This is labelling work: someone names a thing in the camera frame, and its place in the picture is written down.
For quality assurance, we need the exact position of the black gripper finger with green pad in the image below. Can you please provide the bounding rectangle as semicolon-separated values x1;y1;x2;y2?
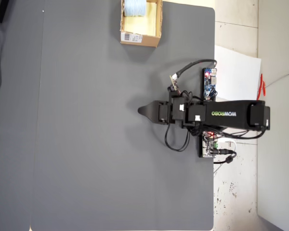
137;101;160;124

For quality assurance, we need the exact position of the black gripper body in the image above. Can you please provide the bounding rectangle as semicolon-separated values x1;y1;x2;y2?
158;100;171;125

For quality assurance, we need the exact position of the light blue yarn block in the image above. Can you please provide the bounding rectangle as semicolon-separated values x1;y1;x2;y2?
124;0;147;18

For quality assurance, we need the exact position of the open cardboard box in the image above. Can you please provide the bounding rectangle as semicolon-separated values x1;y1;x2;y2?
120;0;163;48

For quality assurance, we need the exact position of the grey table mat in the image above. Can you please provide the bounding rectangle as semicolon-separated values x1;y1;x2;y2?
29;0;217;231

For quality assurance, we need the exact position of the blue circuit board red LED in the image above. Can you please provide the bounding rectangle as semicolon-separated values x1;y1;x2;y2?
201;67;218;101

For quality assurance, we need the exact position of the white circuit board green terminal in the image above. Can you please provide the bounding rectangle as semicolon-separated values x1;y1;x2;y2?
198;131;220;159

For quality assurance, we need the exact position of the white paper sheet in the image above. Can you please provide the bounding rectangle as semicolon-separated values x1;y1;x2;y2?
214;44;263;102

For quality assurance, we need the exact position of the small wrist camera board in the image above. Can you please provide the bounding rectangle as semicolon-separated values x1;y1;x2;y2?
168;75;181;94

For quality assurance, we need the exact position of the thin black servo wire loop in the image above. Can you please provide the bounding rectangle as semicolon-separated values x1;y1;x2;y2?
164;124;191;153

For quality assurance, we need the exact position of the black braided camera cable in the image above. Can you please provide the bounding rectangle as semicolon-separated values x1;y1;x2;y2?
172;59;218;81

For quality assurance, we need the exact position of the black power plug cable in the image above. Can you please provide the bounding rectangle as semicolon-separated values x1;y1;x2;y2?
213;148;238;165

